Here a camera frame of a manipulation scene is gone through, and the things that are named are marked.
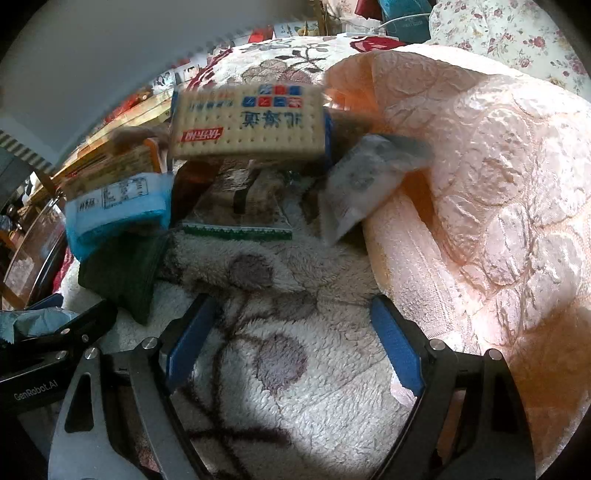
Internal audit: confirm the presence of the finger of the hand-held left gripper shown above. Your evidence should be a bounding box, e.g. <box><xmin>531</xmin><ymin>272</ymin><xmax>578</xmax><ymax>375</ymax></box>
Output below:
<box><xmin>16</xmin><ymin>300</ymin><xmax>118</xmax><ymax>358</ymax></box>

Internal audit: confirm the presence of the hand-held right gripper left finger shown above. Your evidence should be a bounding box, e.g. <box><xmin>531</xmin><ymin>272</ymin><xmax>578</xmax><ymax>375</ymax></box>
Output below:
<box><xmin>48</xmin><ymin>293</ymin><xmax>225</xmax><ymax>480</ymax></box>

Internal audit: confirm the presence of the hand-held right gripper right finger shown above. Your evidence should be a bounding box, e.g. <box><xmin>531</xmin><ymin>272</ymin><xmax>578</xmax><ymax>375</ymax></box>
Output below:
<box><xmin>372</xmin><ymin>295</ymin><xmax>536</xmax><ymax>480</ymax></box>

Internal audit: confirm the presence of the grey teal snack packet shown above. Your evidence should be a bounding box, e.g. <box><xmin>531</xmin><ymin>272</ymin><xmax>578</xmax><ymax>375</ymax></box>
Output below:
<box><xmin>0</xmin><ymin>308</ymin><xmax>80</xmax><ymax>346</ymax></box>

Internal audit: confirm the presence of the blue white snack packet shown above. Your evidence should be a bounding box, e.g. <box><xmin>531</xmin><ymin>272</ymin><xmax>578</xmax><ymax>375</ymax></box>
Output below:
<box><xmin>64</xmin><ymin>172</ymin><xmax>175</xmax><ymax>260</ymax></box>

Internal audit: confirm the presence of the cream cracker packet blue print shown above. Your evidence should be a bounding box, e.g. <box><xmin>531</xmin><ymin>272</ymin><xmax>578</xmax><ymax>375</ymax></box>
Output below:
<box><xmin>167</xmin><ymin>84</ymin><xmax>334</xmax><ymax>163</ymax></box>

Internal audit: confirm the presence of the floral fleece blanket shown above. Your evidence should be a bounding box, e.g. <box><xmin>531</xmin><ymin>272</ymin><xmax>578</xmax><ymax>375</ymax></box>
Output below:
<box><xmin>60</xmin><ymin>36</ymin><xmax>462</xmax><ymax>480</ymax></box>

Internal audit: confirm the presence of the clear cookie packet green edge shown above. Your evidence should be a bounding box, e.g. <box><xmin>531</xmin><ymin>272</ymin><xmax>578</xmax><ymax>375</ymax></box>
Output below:
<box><xmin>180</xmin><ymin>170</ymin><xmax>294</xmax><ymax>241</ymax></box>

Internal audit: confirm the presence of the orange cracker packet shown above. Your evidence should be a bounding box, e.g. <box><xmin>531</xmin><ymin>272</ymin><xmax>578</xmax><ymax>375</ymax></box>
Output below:
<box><xmin>59</xmin><ymin>137</ymin><xmax>163</xmax><ymax>197</ymax></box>

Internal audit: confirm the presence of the silver white snack packet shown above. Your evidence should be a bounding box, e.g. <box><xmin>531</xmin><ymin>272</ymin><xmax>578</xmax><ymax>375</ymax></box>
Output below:
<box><xmin>318</xmin><ymin>134</ymin><xmax>435</xmax><ymax>246</ymax></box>

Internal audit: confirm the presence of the peach quilt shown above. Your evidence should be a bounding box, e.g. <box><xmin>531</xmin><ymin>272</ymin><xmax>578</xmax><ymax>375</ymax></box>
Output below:
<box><xmin>323</xmin><ymin>45</ymin><xmax>591</xmax><ymax>472</ymax></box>

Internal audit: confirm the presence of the teal bag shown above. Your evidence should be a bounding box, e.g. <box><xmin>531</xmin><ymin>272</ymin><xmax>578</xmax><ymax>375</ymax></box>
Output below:
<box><xmin>376</xmin><ymin>0</ymin><xmax>435</xmax><ymax>43</ymax></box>

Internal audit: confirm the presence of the rose print bedsheet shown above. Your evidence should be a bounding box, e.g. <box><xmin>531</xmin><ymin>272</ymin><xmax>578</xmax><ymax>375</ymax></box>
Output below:
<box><xmin>427</xmin><ymin>0</ymin><xmax>591</xmax><ymax>97</ymax></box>

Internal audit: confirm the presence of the white cable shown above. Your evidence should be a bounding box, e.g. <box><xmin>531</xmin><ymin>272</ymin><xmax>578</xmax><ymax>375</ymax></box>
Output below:
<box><xmin>344</xmin><ymin>13</ymin><xmax>430</xmax><ymax>38</ymax></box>

